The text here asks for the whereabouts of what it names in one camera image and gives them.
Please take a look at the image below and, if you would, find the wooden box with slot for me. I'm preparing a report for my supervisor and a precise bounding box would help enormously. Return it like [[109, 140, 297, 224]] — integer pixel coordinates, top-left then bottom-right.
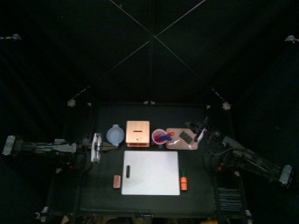
[[125, 120, 152, 148]]

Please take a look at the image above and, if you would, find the thin diagonal frame cord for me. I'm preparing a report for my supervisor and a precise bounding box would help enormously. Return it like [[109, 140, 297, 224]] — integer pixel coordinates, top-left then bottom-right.
[[72, 0, 207, 102], [106, 0, 227, 105]]

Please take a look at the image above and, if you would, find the grey frame corner fitting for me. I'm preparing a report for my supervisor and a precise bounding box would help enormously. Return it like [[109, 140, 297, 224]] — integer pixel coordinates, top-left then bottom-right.
[[284, 34, 299, 44], [0, 33, 22, 41]]

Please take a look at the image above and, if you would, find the small black flat block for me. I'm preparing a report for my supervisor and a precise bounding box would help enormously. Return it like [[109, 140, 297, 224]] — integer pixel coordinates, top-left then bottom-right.
[[178, 130, 193, 144]]

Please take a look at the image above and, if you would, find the blue plastic utensil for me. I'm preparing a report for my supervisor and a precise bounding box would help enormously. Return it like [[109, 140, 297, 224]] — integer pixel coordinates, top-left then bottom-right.
[[157, 134, 173, 143]]

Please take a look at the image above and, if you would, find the red and white toy sushi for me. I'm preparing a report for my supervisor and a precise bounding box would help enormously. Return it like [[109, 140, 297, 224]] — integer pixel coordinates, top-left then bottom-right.
[[112, 174, 122, 190]]

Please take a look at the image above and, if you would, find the light blue plastic plate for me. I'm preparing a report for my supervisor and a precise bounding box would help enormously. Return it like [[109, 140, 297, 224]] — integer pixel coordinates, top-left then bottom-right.
[[105, 123, 126, 147]]

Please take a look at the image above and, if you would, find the red plastic cup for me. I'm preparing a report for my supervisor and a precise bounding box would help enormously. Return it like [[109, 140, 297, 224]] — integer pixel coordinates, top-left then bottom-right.
[[150, 128, 169, 145]]

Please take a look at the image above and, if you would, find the brown wooden tray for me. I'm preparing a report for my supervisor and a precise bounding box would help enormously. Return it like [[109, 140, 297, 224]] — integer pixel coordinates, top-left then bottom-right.
[[164, 127, 200, 151]]

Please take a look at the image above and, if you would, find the black printed label panel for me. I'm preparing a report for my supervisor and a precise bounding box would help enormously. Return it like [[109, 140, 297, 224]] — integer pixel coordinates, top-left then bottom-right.
[[215, 186, 244, 214]]

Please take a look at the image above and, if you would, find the white cutting board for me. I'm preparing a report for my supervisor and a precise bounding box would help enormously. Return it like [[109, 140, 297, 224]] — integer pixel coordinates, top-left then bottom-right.
[[120, 150, 181, 197]]

